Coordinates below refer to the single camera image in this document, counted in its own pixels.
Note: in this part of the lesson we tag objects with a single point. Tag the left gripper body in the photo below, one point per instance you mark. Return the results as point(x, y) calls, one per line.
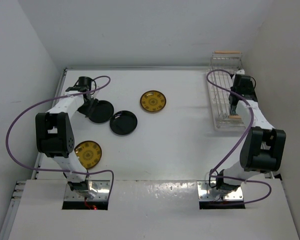
point(91, 97)

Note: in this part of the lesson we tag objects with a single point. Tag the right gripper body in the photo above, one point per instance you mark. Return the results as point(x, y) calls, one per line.
point(252, 92)

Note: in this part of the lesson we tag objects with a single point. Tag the yellow patterned plate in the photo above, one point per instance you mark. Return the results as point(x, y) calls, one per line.
point(153, 101)
point(89, 153)

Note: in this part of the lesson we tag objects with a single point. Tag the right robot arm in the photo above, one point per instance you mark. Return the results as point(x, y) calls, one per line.
point(263, 148)

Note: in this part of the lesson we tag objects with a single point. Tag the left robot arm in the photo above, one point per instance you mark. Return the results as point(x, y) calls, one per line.
point(55, 138)

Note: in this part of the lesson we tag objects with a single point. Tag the black plate far left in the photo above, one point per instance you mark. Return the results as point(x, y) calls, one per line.
point(101, 111)

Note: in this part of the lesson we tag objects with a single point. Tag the black plate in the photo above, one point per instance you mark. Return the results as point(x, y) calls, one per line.
point(123, 123)
point(101, 111)

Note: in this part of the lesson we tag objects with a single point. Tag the black plate centre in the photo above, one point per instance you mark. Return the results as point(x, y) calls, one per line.
point(123, 123)

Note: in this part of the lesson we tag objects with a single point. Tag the white wire dish rack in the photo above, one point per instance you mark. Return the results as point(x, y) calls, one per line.
point(231, 61)

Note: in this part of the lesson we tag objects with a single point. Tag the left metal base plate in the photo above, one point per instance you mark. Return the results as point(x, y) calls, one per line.
point(97, 191)

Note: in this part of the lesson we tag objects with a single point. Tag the metal base plate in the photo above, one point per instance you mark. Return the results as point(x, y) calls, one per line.
point(97, 191)
point(208, 194)

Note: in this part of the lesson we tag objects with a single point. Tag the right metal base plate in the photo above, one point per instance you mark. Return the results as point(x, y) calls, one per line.
point(208, 194)

